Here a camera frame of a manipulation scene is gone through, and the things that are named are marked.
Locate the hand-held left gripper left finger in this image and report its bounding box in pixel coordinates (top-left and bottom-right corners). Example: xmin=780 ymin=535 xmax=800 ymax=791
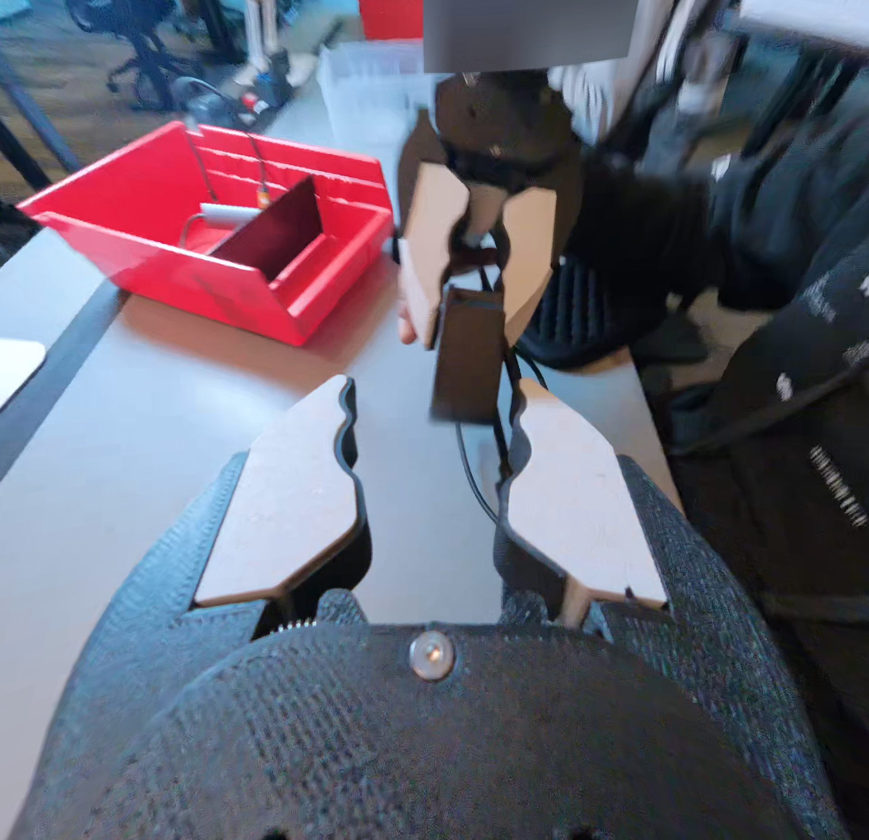
xmin=194 ymin=375 xmax=373 ymax=625

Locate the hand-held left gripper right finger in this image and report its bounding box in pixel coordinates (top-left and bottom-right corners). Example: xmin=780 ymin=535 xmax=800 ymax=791
xmin=494 ymin=377 xmax=669 ymax=628

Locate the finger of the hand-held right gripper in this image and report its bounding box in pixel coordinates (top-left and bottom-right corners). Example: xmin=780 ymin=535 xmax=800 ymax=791
xmin=397 ymin=161 xmax=472 ymax=351
xmin=501 ymin=187 xmax=560 ymax=347

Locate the clear plastic bin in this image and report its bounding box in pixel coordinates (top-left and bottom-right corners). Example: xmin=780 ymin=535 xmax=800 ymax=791
xmin=318 ymin=39 xmax=439 ymax=152

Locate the grey aluminium usb hub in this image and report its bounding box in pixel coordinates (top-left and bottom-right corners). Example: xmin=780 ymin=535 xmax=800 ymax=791
xmin=199 ymin=202 xmax=263 ymax=228

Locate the red plastic bin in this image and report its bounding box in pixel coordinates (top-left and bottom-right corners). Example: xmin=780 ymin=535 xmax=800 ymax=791
xmin=17 ymin=121 xmax=396 ymax=347

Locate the black chair armrest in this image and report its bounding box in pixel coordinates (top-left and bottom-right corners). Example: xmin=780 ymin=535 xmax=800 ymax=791
xmin=517 ymin=255 xmax=710 ymax=373

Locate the black divider panel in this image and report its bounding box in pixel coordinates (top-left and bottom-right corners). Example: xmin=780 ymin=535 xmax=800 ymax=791
xmin=209 ymin=175 xmax=324 ymax=283

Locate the black office chair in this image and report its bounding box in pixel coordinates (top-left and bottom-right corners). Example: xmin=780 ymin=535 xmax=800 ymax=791
xmin=54 ymin=0 xmax=201 ymax=111

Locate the thick black hub cable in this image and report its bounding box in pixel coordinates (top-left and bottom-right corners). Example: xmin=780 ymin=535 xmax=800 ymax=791
xmin=454 ymin=263 xmax=549 ymax=523

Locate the braided cable with orange plugs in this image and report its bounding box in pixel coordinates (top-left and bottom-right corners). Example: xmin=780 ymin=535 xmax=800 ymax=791
xmin=185 ymin=126 xmax=271 ymax=210

